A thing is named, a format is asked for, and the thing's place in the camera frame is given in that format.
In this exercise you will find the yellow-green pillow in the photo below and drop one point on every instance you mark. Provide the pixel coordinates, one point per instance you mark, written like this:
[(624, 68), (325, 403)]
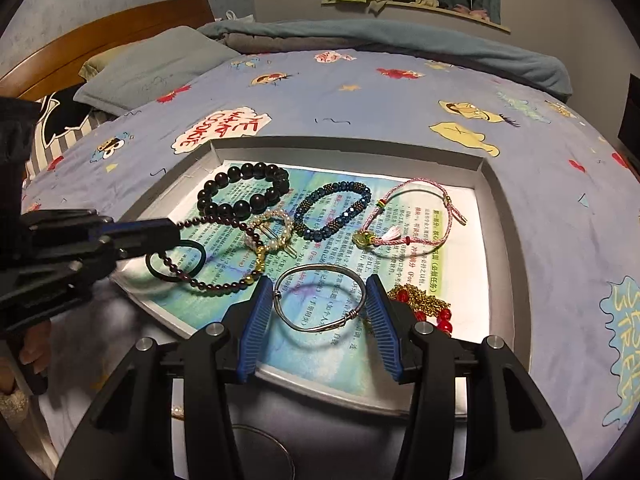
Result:
[(97, 66)]

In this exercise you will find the white plastic bag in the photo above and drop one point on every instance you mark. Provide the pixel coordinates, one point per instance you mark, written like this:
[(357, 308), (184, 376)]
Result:
[(239, 16)]

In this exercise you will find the pink cloth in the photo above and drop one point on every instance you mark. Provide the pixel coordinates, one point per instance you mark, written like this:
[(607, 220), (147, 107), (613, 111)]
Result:
[(472, 11)]

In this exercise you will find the grey blanket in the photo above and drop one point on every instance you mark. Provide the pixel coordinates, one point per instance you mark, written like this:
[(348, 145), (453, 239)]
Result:
[(260, 43)]

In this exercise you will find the green printed paper sheet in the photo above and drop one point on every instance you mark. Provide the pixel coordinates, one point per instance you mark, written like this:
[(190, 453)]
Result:
[(325, 357)]

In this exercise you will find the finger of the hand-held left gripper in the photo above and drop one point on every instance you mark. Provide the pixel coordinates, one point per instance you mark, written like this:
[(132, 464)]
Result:
[(145, 232), (75, 275)]

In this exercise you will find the teal blanket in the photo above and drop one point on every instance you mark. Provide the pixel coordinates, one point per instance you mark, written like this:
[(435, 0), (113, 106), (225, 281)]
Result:
[(400, 42)]

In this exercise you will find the grey pillow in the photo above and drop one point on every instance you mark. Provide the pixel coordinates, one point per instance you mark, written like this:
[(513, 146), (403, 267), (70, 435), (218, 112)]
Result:
[(150, 70)]

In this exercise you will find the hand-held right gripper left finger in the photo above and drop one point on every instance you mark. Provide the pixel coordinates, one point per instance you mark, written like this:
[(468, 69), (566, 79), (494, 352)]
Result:
[(255, 325)]

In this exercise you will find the window sill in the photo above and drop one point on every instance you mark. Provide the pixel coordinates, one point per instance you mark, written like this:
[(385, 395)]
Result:
[(425, 7)]

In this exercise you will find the grey cardboard box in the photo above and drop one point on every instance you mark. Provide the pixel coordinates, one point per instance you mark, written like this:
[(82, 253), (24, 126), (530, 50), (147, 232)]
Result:
[(350, 147)]

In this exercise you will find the striped black white pillow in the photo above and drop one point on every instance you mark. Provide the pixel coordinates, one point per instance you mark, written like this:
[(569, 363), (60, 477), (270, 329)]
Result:
[(65, 122)]

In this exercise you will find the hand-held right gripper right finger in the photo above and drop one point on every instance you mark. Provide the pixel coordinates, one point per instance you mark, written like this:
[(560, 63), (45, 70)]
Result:
[(382, 330)]

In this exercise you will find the person's left hand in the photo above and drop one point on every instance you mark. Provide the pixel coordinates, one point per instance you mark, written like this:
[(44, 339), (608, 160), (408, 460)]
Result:
[(35, 349)]

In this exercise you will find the wooden headboard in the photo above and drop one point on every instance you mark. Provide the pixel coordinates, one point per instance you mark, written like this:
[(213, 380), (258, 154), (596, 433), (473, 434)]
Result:
[(125, 25)]

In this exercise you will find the black television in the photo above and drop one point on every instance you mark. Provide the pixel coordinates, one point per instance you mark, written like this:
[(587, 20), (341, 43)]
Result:
[(631, 115)]

